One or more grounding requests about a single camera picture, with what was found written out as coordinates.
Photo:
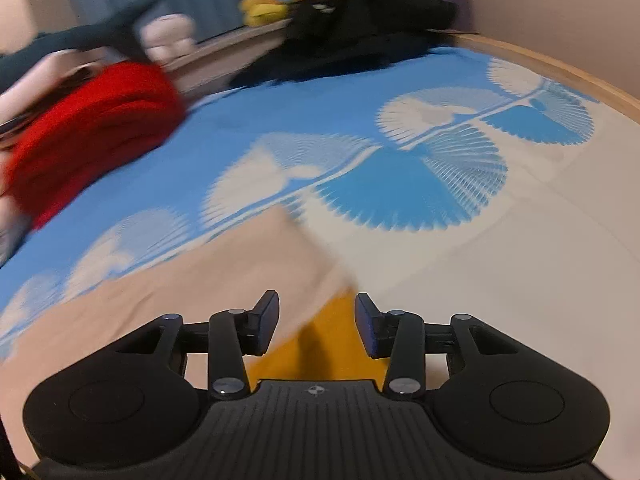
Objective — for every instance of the blue and white printed bedsheet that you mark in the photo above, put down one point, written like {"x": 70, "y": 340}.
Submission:
{"x": 300, "y": 125}

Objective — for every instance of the beige pants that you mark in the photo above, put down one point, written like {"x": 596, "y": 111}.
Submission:
{"x": 175, "y": 285}

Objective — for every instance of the grey headboard ledge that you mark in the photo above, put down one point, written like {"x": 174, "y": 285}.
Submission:
{"x": 215, "y": 65}

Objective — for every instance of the mustard yellow garment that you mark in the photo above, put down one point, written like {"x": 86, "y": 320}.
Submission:
{"x": 330, "y": 335}

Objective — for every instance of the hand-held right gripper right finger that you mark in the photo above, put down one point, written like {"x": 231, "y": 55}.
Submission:
{"x": 366, "y": 322}

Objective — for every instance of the white plush toy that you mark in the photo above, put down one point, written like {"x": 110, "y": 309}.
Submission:
{"x": 167, "y": 30}

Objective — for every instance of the dark teal shark plush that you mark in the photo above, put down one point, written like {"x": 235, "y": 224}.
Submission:
{"x": 60, "y": 42}

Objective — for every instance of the wooden bed frame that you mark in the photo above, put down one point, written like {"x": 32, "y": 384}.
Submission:
{"x": 575, "y": 72}

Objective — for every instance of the black clothes pile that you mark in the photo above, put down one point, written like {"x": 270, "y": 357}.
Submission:
{"x": 360, "y": 25}

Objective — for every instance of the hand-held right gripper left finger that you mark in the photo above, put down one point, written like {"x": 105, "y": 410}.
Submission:
{"x": 267, "y": 320}

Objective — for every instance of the red folded blanket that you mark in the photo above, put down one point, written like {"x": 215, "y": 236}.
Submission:
{"x": 90, "y": 130}

